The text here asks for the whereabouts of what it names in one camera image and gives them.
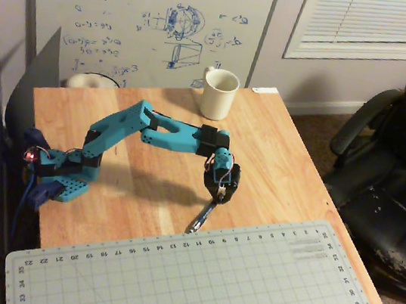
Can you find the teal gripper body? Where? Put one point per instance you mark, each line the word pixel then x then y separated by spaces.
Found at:
pixel 229 188

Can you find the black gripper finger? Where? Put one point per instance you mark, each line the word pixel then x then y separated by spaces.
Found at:
pixel 210 183
pixel 233 181

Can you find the black pen with silver tip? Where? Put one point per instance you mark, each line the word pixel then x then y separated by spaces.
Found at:
pixel 200 220

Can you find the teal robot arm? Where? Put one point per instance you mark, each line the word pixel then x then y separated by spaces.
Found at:
pixel 122 128

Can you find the cream ceramic mug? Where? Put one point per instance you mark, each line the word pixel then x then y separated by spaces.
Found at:
pixel 216 98

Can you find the grey gridded cutting mat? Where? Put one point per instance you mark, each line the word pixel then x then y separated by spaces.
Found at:
pixel 186 287

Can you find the white baseboard trim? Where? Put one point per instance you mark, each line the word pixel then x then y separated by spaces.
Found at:
pixel 324 106

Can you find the whiteboard with blue drawings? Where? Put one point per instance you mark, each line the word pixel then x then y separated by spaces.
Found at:
pixel 149 25

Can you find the dark blue table clamp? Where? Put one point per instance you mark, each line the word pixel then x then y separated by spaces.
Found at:
pixel 41 194
pixel 36 138

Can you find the black leather office chair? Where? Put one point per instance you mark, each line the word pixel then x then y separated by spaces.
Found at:
pixel 405 178

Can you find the white window blinds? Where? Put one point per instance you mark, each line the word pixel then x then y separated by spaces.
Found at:
pixel 383 22

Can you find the white window frame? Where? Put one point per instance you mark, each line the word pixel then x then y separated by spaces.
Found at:
pixel 294 51

